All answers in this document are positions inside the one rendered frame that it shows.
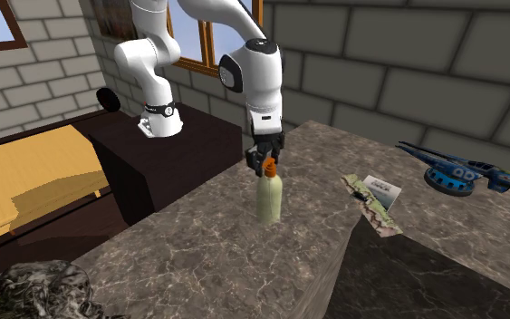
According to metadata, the pale green bottle orange cap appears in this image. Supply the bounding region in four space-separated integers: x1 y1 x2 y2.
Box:
255 157 284 226

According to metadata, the dark robot stand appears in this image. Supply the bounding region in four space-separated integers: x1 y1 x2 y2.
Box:
87 103 244 227

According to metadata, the white booklet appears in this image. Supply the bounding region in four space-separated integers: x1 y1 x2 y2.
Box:
362 174 403 213

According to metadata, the marbled flat strip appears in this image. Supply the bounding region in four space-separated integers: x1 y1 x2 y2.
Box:
341 173 404 238

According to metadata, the black round disc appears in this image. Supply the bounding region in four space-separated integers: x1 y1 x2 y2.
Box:
95 86 122 114

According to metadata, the blue toy spaceship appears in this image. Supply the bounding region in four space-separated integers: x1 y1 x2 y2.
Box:
395 140 510 198

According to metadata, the yellow wooden table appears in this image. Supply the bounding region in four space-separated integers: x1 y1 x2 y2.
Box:
0 122 111 251

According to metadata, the black white marbled lump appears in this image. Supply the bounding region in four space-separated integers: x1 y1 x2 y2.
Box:
0 258 133 319

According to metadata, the brown wall picture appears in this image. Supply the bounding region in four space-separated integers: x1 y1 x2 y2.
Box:
90 0 140 44

